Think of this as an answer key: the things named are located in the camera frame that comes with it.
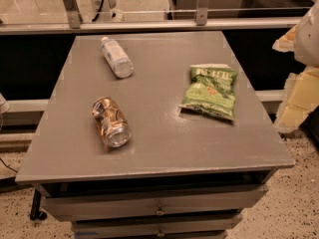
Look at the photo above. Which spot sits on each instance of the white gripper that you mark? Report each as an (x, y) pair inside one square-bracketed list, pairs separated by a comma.
[(308, 40)]

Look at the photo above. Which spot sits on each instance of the crushed orange soda can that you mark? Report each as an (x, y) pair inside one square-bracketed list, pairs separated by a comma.
[(113, 126)]

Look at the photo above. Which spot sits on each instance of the green chip bag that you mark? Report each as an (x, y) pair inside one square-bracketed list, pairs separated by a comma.
[(211, 91)]

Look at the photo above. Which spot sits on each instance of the grey drawer cabinet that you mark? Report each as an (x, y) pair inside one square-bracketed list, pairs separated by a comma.
[(170, 149)]

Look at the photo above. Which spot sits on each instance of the lower grey drawer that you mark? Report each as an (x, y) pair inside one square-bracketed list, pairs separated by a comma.
[(156, 226)]

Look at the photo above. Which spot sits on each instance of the grey drawer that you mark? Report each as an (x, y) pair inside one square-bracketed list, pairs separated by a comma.
[(156, 203), (156, 226)]

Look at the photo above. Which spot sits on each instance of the clear plastic water bottle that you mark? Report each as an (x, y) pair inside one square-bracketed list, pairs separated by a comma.
[(117, 58)]

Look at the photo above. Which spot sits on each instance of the upper grey drawer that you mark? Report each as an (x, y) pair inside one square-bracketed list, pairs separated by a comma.
[(156, 203)]

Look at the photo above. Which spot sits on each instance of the black cabinet leg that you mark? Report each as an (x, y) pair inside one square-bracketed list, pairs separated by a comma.
[(35, 212)]

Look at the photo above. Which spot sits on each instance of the metal railing frame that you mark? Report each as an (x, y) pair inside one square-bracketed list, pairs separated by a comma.
[(39, 17)]

